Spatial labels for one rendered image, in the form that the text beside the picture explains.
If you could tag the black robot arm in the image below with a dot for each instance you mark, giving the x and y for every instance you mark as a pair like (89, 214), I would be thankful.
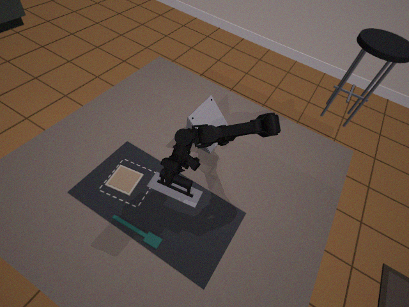
(264, 125)

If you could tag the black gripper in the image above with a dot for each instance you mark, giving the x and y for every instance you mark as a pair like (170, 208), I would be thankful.
(172, 164)

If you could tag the beige square tile with dark centre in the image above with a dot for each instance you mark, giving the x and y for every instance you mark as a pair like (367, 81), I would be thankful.
(124, 180)

